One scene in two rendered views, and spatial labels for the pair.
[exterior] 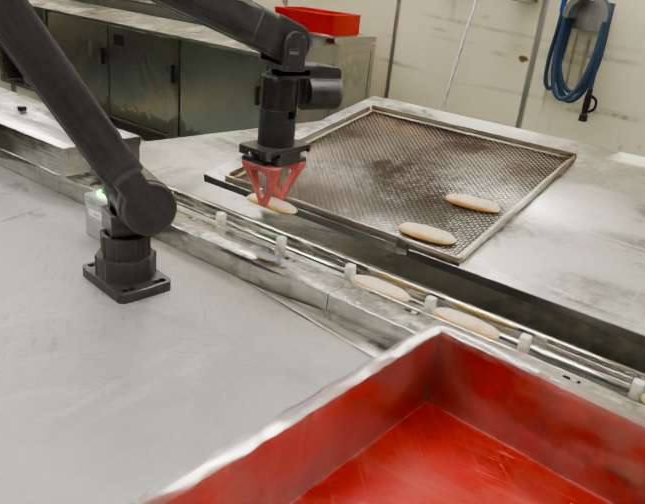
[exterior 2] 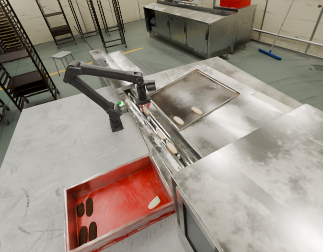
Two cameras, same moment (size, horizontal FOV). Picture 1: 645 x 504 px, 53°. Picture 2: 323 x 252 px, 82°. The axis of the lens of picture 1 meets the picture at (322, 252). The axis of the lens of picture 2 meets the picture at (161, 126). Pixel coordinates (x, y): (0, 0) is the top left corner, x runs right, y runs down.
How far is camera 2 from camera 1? 0.73 m
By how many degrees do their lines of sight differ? 32
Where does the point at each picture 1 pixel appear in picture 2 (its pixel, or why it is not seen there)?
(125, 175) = (107, 110)
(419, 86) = (274, 20)
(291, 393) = (128, 159)
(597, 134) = not seen: outside the picture
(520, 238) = (200, 124)
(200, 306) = (126, 134)
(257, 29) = (128, 79)
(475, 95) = (296, 23)
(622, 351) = not seen: hidden behind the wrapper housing
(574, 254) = (209, 132)
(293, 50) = (138, 82)
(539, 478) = (158, 188)
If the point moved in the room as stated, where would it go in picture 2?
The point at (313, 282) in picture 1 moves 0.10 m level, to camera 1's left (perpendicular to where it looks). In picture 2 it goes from (145, 132) to (133, 129)
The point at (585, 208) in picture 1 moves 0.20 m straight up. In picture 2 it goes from (226, 115) to (230, 87)
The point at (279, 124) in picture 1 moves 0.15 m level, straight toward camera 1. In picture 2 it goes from (140, 96) to (129, 109)
